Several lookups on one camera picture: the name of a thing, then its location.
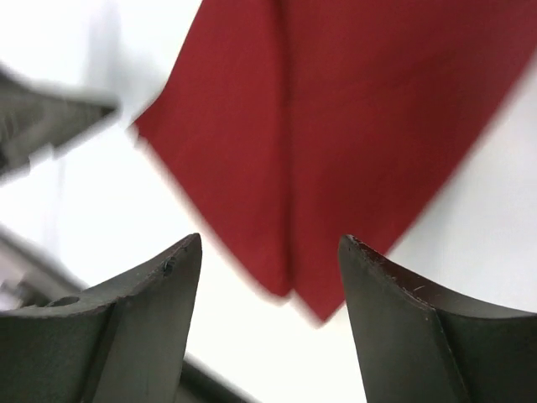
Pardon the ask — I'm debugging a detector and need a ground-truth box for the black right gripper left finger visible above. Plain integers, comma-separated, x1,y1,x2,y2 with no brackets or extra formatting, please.
0,233,203,403

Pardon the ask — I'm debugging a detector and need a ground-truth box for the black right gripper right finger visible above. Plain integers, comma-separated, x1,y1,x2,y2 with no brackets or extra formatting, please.
338,236,536,403

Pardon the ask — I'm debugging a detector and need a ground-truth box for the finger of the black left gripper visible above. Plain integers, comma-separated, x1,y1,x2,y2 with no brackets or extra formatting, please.
1,67,117,177

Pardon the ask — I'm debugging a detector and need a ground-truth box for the red cloth napkin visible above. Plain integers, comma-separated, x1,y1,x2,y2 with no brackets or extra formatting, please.
136,1,536,321

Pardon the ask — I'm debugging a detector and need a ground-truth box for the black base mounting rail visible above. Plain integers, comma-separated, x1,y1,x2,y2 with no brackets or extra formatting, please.
0,226,261,403

